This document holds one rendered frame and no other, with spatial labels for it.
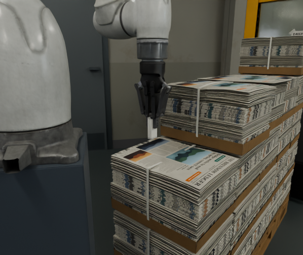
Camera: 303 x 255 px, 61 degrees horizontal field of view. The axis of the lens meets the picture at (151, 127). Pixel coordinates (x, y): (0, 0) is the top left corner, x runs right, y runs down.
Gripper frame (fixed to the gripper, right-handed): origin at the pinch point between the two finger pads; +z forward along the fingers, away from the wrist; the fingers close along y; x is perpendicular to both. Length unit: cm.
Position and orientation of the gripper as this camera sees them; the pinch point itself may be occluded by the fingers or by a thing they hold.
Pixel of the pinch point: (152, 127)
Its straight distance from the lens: 79.6
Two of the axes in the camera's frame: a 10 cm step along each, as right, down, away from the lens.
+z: 0.0, 9.6, 2.7
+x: -6.4, 2.1, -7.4
